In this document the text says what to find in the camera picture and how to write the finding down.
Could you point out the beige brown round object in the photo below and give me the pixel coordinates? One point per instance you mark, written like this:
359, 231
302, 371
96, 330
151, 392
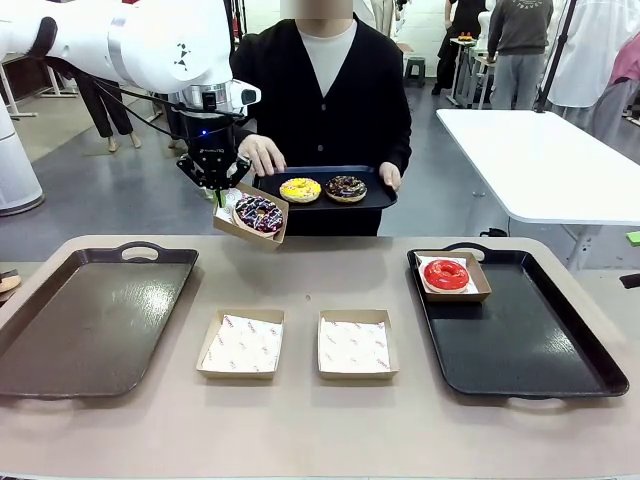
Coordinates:
7, 281

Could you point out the grey background desk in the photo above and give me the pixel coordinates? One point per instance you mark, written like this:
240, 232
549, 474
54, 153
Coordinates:
467, 70

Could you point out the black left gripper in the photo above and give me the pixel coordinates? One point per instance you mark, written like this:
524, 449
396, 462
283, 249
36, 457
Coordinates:
210, 135

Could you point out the person's left forearm black sleeve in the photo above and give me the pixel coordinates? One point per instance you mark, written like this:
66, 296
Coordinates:
400, 145

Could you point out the chocolate sprinkled donut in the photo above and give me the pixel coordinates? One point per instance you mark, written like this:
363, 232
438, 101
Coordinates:
335, 191

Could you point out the pink garment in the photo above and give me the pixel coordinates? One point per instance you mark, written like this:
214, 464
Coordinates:
627, 62

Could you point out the black stand pole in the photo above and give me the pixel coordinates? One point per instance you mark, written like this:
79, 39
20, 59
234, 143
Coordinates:
552, 65

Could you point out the white cylindrical appliance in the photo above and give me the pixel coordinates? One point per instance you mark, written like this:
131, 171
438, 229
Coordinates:
15, 170

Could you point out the yellow sprinkled donut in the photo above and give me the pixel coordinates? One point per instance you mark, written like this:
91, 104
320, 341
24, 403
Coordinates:
290, 192

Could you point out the person in black cardigan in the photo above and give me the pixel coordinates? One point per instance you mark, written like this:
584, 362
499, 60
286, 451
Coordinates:
360, 100

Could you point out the small black clamp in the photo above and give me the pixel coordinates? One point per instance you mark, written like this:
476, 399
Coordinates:
494, 233

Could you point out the standing person in grey sweatshirt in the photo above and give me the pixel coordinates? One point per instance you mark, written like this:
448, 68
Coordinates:
520, 45

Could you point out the grey garment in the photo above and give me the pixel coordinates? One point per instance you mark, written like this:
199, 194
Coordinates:
617, 115

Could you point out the mannequin in black blazer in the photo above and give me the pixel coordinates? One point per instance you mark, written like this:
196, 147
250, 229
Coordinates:
107, 115

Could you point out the white printed paper liner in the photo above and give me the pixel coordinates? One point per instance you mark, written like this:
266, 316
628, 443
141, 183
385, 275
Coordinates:
242, 345
225, 214
352, 347
422, 265

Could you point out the white background table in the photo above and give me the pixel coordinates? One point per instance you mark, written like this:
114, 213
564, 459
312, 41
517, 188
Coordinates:
20, 90

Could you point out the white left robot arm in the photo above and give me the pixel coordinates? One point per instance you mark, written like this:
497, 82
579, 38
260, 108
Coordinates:
150, 45

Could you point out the small dark stool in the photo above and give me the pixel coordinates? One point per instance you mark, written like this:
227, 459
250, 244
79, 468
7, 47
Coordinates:
414, 70

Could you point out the person's right hand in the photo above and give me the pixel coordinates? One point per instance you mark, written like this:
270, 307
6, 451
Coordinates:
262, 152

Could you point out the brown cardboard box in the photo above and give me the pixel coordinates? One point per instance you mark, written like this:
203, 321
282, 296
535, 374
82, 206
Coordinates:
250, 239
235, 376
357, 376
481, 280

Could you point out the large brown tray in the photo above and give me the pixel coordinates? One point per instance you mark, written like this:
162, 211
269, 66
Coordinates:
90, 325

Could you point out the white hanging shirt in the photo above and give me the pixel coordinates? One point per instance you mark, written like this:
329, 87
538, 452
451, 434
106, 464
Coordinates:
595, 50

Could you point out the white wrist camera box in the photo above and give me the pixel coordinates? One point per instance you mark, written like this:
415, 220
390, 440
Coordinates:
246, 94

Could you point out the large black tray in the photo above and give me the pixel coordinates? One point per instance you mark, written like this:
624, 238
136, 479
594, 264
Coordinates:
500, 340

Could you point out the person's left hand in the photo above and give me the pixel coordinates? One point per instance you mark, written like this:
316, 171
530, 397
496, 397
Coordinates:
390, 176

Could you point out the standing person in black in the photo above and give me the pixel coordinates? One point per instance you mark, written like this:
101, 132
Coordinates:
457, 40

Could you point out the small black serving tray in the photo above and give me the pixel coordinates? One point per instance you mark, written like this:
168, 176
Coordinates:
380, 197

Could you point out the purple sprinkled donut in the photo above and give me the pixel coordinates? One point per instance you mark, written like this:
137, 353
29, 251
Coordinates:
250, 210

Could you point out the red glazed donut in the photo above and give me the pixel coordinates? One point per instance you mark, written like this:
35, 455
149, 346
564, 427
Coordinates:
435, 275

